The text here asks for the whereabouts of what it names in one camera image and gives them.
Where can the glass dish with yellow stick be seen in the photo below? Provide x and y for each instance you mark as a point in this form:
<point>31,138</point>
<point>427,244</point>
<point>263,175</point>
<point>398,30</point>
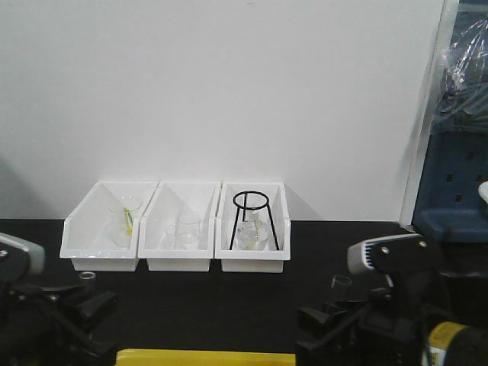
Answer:
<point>122,216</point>

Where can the clear glass beaker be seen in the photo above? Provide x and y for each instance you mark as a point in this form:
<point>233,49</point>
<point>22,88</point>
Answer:
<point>184,233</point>

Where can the right white plastic bin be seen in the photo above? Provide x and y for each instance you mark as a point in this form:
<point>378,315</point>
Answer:
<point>268,260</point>

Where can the clear plastic bag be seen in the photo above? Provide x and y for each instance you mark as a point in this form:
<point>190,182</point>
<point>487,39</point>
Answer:
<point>462,106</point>

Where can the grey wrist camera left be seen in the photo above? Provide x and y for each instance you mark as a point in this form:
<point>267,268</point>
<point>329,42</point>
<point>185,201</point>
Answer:
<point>20,256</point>

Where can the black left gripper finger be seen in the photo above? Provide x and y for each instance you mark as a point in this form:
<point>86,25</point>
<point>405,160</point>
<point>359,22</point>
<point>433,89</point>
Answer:
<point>85,306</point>

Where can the clear glass flask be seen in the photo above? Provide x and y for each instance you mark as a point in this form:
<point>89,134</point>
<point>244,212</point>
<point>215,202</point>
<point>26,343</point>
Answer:
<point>252,233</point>

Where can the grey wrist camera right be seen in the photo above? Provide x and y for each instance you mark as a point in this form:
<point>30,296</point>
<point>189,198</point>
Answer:
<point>384,254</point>

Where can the yellow plastic tray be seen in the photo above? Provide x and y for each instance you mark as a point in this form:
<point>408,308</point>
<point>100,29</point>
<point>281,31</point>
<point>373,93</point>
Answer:
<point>140,356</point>

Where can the middle white plastic bin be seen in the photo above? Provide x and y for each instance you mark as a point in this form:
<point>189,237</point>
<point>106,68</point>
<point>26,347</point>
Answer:
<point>170,200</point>

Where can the blue drying rack pegboard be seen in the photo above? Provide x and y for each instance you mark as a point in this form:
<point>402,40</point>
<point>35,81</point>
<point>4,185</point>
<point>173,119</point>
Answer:
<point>448,206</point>

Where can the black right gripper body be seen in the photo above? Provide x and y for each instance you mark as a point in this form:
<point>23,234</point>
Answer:
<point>413,319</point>

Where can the tall clear test tube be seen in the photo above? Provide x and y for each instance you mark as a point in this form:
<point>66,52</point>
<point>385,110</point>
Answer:
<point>339,288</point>

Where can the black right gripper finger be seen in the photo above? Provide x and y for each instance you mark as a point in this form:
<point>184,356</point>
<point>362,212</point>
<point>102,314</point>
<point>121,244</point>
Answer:
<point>319,322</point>
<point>328,350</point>

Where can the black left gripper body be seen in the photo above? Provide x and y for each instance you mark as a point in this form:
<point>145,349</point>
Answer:
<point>29,334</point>

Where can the black wire tripod stand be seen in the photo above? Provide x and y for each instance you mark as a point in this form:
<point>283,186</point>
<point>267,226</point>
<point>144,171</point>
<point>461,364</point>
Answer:
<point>246,201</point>

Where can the left white plastic bin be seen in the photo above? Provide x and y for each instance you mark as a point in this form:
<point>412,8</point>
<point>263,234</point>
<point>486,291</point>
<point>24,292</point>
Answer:
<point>86,240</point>

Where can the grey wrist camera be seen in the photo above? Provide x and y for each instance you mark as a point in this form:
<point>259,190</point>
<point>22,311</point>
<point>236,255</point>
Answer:
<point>20,256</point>
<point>384,254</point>

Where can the white plastic bin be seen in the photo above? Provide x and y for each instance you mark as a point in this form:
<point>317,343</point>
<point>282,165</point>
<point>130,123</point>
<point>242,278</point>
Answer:
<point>86,240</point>
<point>268,260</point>
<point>170,200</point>

